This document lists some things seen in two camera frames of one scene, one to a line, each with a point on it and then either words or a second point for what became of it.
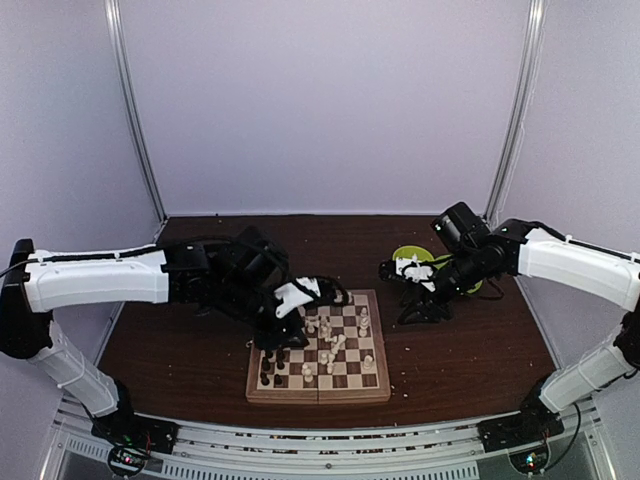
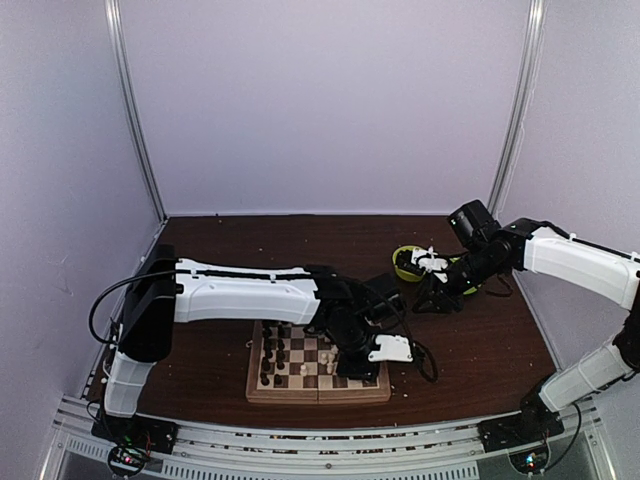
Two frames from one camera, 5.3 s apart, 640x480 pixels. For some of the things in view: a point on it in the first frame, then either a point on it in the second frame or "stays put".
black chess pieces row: x=266 y=365 stays put
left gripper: x=276 y=337 → x=349 y=370
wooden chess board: x=343 y=360 stays put
